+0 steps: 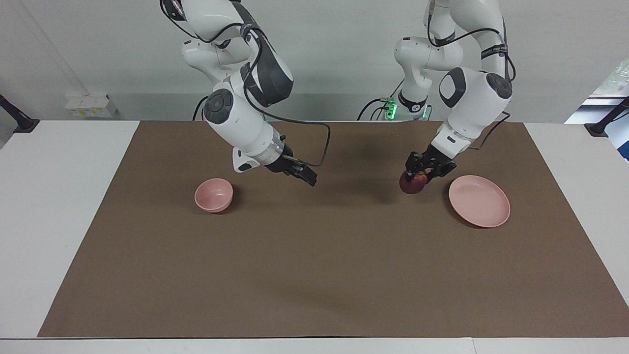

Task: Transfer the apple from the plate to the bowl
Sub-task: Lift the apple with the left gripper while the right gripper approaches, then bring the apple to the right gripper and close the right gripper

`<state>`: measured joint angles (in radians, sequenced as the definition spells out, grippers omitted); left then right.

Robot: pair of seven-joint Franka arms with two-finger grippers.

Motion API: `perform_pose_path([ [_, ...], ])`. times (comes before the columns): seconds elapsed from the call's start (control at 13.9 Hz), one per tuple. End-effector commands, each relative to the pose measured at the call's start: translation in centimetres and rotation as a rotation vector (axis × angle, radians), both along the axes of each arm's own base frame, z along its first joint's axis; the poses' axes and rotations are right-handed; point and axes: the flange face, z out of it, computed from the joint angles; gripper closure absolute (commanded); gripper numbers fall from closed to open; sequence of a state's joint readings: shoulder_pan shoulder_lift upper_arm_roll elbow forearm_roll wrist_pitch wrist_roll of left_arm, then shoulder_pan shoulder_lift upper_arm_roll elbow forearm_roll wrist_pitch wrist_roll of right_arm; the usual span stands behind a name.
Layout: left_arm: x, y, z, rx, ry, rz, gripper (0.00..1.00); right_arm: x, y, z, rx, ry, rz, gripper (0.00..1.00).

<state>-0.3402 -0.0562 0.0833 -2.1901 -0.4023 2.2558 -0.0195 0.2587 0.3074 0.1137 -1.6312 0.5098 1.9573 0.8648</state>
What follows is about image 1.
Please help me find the dark red apple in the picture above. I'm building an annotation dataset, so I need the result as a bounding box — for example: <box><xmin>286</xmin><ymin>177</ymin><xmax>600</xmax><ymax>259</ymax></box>
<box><xmin>399</xmin><ymin>170</ymin><xmax>429</xmax><ymax>195</ymax></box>

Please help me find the pink plate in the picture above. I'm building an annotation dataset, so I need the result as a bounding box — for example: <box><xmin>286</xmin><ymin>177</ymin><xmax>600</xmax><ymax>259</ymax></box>
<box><xmin>448</xmin><ymin>175</ymin><xmax>511</xmax><ymax>228</ymax></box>

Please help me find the pink bowl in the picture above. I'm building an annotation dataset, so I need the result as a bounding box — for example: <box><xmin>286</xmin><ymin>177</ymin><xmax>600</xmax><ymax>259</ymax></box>
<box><xmin>194</xmin><ymin>178</ymin><xmax>234</xmax><ymax>213</ymax></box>

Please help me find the brown table mat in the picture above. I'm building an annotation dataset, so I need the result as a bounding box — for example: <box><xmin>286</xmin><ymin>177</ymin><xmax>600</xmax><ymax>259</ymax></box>
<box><xmin>37</xmin><ymin>120</ymin><xmax>629</xmax><ymax>339</ymax></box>

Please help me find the black clamp stand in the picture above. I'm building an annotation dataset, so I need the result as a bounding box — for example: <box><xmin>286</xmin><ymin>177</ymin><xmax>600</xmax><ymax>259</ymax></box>
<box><xmin>585</xmin><ymin>97</ymin><xmax>629</xmax><ymax>138</ymax></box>
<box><xmin>0</xmin><ymin>93</ymin><xmax>40</xmax><ymax>134</ymax></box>

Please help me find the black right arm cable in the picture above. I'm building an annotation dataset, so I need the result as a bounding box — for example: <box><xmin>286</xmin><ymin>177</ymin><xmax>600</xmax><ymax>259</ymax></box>
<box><xmin>159</xmin><ymin>0</ymin><xmax>331</xmax><ymax>168</ymax></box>

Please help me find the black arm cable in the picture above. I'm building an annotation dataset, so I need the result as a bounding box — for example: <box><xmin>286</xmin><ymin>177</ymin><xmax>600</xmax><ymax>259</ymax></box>
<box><xmin>427</xmin><ymin>0</ymin><xmax>516</xmax><ymax>151</ymax></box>
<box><xmin>159</xmin><ymin>0</ymin><xmax>331</xmax><ymax>168</ymax></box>

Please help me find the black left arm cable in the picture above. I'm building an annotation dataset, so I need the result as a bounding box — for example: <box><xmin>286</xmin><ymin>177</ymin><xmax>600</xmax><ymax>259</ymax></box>
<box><xmin>427</xmin><ymin>0</ymin><xmax>516</xmax><ymax>151</ymax></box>

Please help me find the black left base cable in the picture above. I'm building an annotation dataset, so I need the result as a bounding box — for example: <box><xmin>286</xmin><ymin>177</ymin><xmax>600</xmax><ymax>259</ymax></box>
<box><xmin>357</xmin><ymin>76</ymin><xmax>406</xmax><ymax>121</ymax></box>

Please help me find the black base cable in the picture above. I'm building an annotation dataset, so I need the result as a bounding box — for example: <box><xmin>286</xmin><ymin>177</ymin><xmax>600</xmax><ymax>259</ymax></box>
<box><xmin>192</xmin><ymin>95</ymin><xmax>210</xmax><ymax>121</ymax></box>
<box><xmin>357</xmin><ymin>76</ymin><xmax>406</xmax><ymax>121</ymax></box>

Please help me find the black right base cable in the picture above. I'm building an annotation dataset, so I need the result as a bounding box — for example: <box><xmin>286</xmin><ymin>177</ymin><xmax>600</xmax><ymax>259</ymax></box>
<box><xmin>192</xmin><ymin>95</ymin><xmax>210</xmax><ymax>121</ymax></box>

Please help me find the white wall socket box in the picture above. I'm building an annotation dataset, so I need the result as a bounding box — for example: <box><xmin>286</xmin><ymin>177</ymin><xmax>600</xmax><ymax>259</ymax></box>
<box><xmin>65</xmin><ymin>94</ymin><xmax>118</xmax><ymax>119</ymax></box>

